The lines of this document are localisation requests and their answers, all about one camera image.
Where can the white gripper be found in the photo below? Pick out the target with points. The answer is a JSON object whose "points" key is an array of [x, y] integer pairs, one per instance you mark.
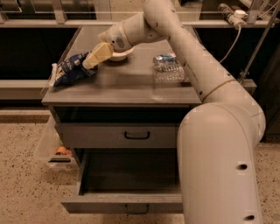
{"points": [[114, 37]]}

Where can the blue chip bag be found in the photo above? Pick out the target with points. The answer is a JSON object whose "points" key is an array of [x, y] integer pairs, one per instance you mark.
{"points": [[70, 70]]}

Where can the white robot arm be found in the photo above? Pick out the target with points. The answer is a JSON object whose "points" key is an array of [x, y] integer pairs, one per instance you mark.
{"points": [[216, 139]]}

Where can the grey drawer cabinet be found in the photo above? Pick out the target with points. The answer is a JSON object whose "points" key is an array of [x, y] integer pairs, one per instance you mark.
{"points": [[123, 92]]}

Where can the closed upper grey drawer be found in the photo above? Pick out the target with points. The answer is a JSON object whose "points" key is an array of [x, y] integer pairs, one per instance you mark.
{"points": [[117, 136]]}

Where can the open lower grey drawer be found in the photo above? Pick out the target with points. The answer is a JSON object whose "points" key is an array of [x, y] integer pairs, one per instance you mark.
{"points": [[127, 181]]}

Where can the white paper bowl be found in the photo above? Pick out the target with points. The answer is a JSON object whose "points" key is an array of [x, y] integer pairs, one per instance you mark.
{"points": [[120, 54]]}

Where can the clear plastic water bottle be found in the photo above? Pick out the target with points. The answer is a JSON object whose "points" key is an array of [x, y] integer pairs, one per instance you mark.
{"points": [[170, 73]]}

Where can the crushed silver blue can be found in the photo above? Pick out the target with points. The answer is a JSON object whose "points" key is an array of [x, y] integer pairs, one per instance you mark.
{"points": [[164, 58]]}

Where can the clear plastic storage bin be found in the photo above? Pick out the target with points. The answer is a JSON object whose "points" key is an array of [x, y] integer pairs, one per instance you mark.
{"points": [[47, 146]]}

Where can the orange fruit in bin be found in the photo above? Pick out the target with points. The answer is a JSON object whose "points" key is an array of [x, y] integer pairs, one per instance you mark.
{"points": [[63, 151]]}

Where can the white power strip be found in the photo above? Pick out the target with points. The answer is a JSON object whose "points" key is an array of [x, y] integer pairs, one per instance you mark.
{"points": [[233, 17]]}

